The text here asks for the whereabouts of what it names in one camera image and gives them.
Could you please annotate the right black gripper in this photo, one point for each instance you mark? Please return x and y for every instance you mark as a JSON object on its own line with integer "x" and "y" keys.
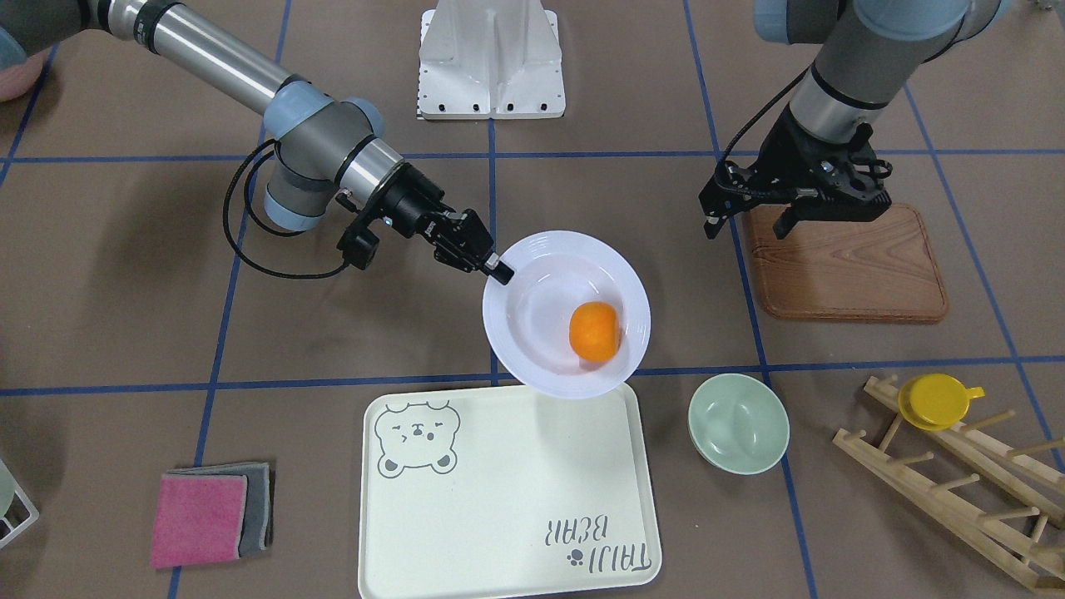
{"x": 411, "y": 205}

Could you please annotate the pink folded cloth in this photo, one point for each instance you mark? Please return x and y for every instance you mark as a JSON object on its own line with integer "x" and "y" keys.
{"x": 199, "y": 519}

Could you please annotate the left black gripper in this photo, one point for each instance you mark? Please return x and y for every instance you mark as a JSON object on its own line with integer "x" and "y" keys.
{"x": 780, "y": 158}

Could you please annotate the green bowl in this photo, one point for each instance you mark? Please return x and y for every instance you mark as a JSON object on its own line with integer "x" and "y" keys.
{"x": 738, "y": 424}

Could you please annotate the orange fruit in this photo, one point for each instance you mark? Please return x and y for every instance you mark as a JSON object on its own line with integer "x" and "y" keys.
{"x": 595, "y": 332}

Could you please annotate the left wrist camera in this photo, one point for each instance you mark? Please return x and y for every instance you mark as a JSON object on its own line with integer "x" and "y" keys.
{"x": 866, "y": 172}

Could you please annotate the wooden cutting board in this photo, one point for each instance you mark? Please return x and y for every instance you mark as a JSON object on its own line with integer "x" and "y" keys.
{"x": 875, "y": 271}

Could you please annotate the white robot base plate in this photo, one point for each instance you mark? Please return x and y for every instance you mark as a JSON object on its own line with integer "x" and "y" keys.
{"x": 490, "y": 60}

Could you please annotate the white round plate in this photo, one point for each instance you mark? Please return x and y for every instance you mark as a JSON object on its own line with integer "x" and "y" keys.
{"x": 527, "y": 321}

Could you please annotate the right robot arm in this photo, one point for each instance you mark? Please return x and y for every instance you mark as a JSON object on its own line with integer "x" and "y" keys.
{"x": 318, "y": 150}

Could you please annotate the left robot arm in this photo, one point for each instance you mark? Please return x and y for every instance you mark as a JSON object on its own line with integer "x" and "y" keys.
{"x": 868, "y": 51}

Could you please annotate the pink bowl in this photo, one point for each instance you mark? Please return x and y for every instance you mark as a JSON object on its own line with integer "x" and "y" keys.
{"x": 17, "y": 81}

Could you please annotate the grey folded cloth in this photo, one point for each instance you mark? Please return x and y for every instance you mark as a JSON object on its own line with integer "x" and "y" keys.
{"x": 257, "y": 505}

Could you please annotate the white wire cup rack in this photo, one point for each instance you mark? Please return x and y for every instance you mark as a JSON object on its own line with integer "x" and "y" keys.
{"x": 18, "y": 512}

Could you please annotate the yellow mug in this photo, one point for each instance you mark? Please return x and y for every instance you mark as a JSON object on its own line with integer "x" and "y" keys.
{"x": 936, "y": 401}

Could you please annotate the cream bear tray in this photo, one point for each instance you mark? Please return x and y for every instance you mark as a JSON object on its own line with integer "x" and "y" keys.
{"x": 504, "y": 492}

